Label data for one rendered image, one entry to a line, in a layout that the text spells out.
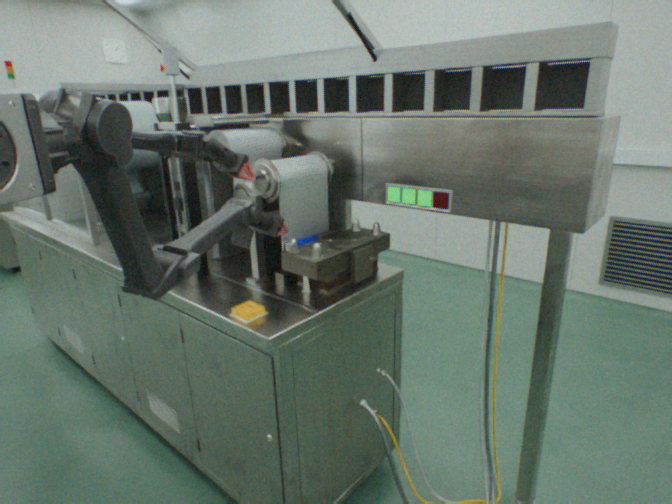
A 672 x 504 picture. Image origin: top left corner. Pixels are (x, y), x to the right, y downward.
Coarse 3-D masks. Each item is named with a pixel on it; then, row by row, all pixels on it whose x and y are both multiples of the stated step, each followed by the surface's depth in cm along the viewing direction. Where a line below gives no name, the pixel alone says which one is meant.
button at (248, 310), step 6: (240, 306) 132; (246, 306) 132; (252, 306) 132; (258, 306) 132; (234, 312) 131; (240, 312) 129; (246, 312) 128; (252, 312) 129; (258, 312) 131; (264, 312) 133; (246, 318) 128; (252, 318) 129
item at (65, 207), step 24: (96, 96) 194; (120, 96) 201; (144, 96) 209; (168, 96) 218; (144, 120) 211; (72, 168) 200; (144, 168) 215; (72, 192) 207; (144, 192) 218; (72, 216) 215; (144, 216) 220
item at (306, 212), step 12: (300, 192) 153; (312, 192) 158; (324, 192) 162; (288, 204) 150; (300, 204) 154; (312, 204) 159; (324, 204) 164; (288, 216) 151; (300, 216) 155; (312, 216) 160; (324, 216) 165; (288, 228) 152; (300, 228) 156; (312, 228) 161; (324, 228) 166; (288, 240) 153
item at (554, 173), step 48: (336, 144) 165; (384, 144) 153; (432, 144) 141; (480, 144) 131; (528, 144) 122; (576, 144) 114; (336, 192) 172; (384, 192) 158; (480, 192) 135; (528, 192) 125; (576, 192) 117
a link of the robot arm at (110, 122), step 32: (96, 128) 61; (128, 128) 67; (96, 160) 67; (128, 160) 69; (96, 192) 71; (128, 192) 75; (128, 224) 77; (128, 256) 82; (160, 256) 95; (128, 288) 89; (160, 288) 90
